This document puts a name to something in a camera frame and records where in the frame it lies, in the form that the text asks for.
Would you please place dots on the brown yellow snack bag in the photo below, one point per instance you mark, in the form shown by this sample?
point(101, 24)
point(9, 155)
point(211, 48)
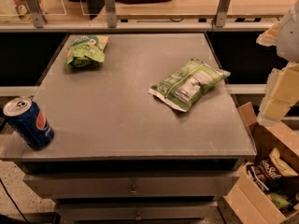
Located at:
point(267, 172)

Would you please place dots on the left metal glass bracket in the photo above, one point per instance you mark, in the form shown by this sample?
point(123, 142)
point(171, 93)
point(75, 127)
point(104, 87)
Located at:
point(36, 13)

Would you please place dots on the green snack bag in box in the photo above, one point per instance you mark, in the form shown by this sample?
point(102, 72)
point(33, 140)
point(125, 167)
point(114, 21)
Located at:
point(280, 201)

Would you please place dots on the metal glass bracket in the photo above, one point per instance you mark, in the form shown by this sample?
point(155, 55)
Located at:
point(221, 14)
point(36, 13)
point(111, 13)

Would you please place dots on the light green snack bag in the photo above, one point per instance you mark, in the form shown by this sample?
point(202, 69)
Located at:
point(86, 50)

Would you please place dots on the blue Pepsi can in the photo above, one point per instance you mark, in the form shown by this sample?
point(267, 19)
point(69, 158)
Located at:
point(26, 118)

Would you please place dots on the right metal glass bracket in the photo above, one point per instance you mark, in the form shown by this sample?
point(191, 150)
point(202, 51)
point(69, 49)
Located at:
point(221, 14)

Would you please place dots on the grey metal drawer cabinet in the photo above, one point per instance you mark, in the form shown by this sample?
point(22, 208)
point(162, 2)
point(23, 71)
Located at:
point(122, 156)

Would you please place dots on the cardboard box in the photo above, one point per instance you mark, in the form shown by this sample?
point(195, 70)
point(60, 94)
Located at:
point(250, 204)

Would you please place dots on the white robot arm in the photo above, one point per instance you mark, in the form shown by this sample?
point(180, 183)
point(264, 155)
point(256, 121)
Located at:
point(282, 87)

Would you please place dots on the middle metal glass bracket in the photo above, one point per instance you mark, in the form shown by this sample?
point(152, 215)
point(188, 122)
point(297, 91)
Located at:
point(111, 13)

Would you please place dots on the green jalapeno chip bag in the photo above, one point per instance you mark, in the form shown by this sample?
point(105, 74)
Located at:
point(186, 86)

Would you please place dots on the orange white package behind glass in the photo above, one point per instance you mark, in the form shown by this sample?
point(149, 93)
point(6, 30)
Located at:
point(17, 10)

